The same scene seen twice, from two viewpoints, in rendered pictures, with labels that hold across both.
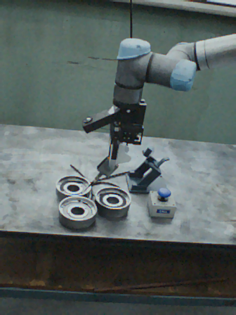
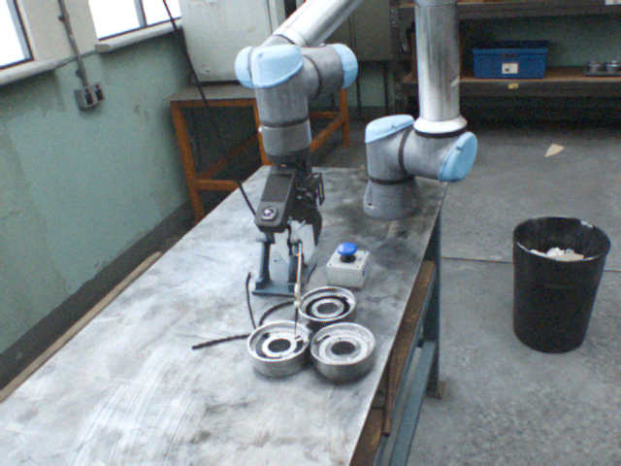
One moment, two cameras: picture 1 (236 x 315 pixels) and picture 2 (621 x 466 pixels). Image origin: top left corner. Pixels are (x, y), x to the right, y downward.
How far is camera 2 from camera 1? 0.90 m
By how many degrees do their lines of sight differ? 51
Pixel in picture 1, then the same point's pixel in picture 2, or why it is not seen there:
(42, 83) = not seen: outside the picture
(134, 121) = (307, 172)
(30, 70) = not seen: outside the picture
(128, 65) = (298, 83)
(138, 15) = not seen: outside the picture
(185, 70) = (348, 53)
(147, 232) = (393, 296)
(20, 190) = (237, 427)
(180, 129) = (37, 281)
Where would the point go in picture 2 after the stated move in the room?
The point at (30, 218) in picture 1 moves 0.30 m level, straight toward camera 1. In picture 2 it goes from (325, 419) to (540, 437)
